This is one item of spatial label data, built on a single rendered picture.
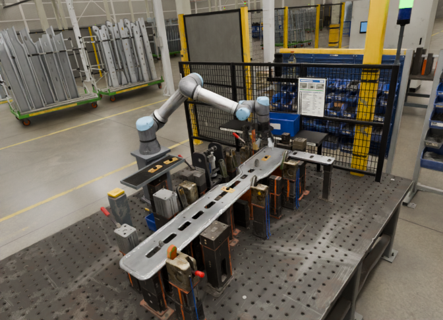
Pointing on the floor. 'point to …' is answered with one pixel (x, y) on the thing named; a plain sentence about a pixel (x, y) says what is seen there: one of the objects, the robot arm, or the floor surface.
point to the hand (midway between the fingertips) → (265, 147)
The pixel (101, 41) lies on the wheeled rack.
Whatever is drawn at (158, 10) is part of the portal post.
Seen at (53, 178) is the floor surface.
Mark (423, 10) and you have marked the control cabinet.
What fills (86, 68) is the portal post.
